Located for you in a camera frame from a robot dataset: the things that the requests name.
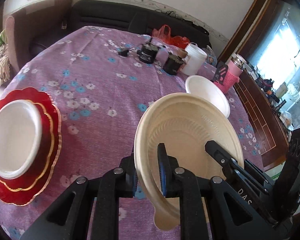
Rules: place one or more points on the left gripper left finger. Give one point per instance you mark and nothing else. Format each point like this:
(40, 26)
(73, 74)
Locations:
(130, 183)

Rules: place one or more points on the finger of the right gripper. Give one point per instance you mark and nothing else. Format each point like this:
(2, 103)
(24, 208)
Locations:
(236, 176)
(260, 176)

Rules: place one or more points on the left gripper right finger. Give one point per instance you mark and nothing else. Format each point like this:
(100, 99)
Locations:
(167, 165)

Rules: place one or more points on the small red gold-rimmed plate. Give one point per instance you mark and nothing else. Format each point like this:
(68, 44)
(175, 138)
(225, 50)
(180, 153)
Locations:
(27, 143)

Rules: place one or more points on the white foam bowl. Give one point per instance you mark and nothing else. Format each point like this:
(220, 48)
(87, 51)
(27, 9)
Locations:
(204, 88)

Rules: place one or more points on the black phone stand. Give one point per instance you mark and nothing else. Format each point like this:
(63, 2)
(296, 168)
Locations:
(220, 73)

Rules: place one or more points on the pink sleeved thermos bottle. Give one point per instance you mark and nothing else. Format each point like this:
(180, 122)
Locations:
(235, 69)

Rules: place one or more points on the clear plastic bag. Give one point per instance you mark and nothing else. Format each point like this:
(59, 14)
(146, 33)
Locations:
(211, 57)

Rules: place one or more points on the white plastic jar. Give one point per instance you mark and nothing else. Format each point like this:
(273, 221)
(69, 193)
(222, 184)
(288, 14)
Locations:
(194, 60)

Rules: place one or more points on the purple floral tablecloth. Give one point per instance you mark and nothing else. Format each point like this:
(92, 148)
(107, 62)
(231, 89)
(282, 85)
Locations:
(101, 97)

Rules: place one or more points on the black motor with label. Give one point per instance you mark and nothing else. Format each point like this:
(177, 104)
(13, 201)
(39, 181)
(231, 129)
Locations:
(148, 52)

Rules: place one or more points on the large red scalloped plate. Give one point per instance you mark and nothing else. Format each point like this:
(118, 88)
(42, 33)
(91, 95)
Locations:
(21, 191)

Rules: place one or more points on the small black power adapter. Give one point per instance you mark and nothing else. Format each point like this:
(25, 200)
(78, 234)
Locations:
(123, 52)

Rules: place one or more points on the dark wooden cabinet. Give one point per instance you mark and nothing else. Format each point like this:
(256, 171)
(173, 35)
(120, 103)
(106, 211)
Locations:
(268, 38)

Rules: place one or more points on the black leather sofa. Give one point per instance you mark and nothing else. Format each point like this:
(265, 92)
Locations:
(123, 17)

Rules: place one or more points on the brown patterned blanket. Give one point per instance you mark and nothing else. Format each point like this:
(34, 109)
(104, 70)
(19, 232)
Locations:
(4, 65)

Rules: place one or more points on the maroon armchair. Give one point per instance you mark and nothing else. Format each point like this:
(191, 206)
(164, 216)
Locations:
(24, 25)

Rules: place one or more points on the green cloth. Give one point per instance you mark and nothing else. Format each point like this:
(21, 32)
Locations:
(3, 38)

